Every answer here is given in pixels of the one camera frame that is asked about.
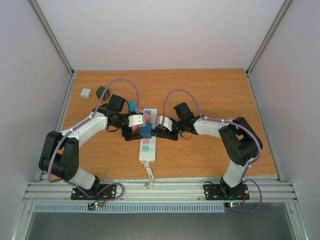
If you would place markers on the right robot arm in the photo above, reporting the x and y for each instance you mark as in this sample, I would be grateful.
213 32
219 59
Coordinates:
241 143

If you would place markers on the white power strip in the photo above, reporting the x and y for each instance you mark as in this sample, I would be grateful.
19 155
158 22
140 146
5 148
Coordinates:
147 148

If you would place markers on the teal oval plug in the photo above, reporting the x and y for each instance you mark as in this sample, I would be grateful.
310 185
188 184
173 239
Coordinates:
132 106

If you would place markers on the dark green patterned plug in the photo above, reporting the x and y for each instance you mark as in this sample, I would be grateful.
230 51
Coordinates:
102 93

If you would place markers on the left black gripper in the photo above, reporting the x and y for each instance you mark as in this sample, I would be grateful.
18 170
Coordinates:
125 133

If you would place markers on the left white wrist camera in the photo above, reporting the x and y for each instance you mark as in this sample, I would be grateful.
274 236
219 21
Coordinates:
136 120

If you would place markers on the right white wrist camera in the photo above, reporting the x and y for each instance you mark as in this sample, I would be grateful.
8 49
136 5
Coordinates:
165 122

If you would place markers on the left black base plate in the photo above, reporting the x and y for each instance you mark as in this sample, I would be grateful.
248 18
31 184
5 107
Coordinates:
104 192

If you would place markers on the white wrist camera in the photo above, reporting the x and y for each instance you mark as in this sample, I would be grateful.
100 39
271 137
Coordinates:
165 122
136 120

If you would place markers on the blue cube adapter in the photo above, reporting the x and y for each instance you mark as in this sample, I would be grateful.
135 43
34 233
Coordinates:
146 131

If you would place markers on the black charger with cable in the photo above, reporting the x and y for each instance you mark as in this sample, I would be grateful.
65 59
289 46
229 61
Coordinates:
156 130

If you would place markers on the aluminium frame post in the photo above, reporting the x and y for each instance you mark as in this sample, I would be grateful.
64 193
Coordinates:
50 34
286 4

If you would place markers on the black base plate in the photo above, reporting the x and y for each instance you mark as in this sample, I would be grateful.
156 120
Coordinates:
214 192
104 192

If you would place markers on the blue slotted cable duct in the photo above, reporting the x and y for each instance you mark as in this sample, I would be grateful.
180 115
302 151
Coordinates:
129 208

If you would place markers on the left small circuit board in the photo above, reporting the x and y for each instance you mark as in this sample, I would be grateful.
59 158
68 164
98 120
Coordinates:
94 205

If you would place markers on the small circuit board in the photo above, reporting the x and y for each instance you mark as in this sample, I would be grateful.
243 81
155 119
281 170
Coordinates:
94 205
233 205

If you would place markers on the left aluminium frame post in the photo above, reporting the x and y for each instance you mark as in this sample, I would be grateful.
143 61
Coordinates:
50 34

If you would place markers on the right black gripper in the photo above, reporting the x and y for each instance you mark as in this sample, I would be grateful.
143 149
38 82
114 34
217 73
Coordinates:
171 136

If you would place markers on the right aluminium frame post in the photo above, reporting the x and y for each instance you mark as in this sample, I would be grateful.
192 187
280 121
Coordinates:
286 4

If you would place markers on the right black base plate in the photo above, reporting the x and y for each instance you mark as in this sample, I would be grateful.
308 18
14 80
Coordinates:
214 192

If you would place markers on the white cube plug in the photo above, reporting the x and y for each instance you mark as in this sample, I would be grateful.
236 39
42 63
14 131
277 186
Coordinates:
86 93

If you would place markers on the right small circuit board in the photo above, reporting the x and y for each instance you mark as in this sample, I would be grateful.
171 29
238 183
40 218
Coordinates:
233 205

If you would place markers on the aluminium front rail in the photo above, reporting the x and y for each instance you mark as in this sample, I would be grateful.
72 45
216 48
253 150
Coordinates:
164 190

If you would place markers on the pink triangular socket adapter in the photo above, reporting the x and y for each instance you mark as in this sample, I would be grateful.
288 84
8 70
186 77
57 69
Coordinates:
148 119

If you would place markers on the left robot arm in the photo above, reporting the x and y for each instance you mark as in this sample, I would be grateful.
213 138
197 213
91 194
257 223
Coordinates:
60 153

